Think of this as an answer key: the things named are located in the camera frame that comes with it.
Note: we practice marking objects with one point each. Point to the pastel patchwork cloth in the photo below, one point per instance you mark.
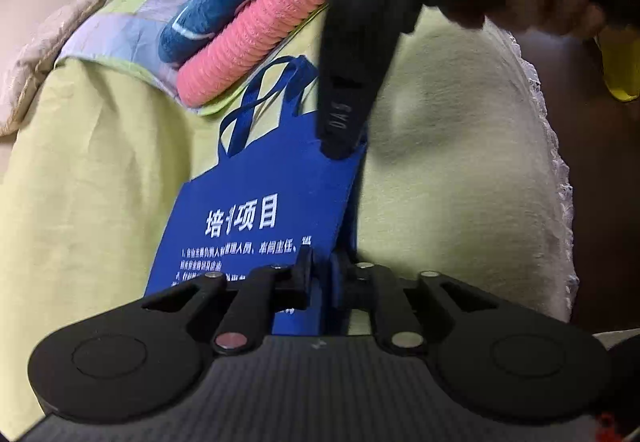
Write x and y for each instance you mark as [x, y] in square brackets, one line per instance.
[125, 22]

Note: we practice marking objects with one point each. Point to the yellow-green bed sheet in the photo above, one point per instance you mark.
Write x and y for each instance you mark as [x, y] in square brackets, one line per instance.
[90, 197]

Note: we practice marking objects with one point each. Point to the pink ribbed folded towel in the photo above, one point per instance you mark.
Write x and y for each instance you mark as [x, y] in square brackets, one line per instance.
[260, 32]

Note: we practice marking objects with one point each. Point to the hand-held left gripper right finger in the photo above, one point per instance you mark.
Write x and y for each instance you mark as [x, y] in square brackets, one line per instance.
[352, 289]

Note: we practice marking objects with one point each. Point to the beige textured cushion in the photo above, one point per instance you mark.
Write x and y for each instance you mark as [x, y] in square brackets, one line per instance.
[45, 52]

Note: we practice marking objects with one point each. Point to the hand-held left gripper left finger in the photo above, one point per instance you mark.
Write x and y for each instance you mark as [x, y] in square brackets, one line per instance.
[295, 284]

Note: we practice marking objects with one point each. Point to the red tassel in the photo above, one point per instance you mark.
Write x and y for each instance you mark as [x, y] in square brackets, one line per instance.
[609, 427]

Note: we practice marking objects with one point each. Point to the blue non-woven shopping bag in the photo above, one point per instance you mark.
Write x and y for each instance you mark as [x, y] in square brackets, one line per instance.
[260, 187]

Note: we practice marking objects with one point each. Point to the yellow object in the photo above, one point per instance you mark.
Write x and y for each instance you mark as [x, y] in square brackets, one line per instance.
[620, 72]

